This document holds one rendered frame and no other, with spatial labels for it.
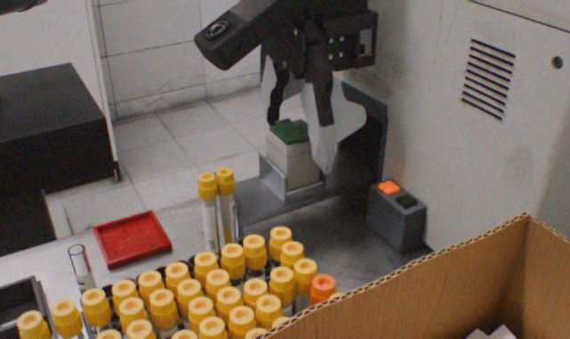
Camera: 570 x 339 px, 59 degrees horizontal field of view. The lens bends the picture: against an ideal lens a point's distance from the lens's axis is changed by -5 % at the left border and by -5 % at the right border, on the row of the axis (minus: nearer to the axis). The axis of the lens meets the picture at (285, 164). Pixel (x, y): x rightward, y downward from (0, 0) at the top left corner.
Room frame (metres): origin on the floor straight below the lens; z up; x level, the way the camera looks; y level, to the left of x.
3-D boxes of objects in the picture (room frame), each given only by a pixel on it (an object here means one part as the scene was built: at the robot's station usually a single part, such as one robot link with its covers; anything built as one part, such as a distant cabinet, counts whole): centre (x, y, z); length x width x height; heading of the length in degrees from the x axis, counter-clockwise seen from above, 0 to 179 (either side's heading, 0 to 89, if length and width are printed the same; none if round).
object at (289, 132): (0.47, -0.01, 0.98); 0.05 x 0.04 x 0.01; 29
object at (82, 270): (0.29, 0.15, 0.93); 0.01 x 0.01 x 0.10; 30
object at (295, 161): (0.47, -0.01, 0.95); 0.05 x 0.04 x 0.06; 29
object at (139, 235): (0.42, 0.16, 0.88); 0.07 x 0.07 x 0.01; 29
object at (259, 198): (0.48, -0.03, 0.92); 0.21 x 0.07 x 0.05; 119
